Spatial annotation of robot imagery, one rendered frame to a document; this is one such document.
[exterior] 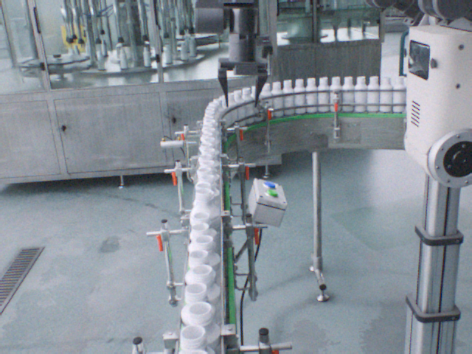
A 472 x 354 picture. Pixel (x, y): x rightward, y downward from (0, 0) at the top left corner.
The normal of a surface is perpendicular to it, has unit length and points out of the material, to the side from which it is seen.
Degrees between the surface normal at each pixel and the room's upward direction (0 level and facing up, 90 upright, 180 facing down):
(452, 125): 101
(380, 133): 90
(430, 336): 90
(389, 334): 0
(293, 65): 90
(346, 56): 90
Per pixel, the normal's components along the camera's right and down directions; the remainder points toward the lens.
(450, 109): 0.04, 0.52
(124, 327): -0.07, -0.93
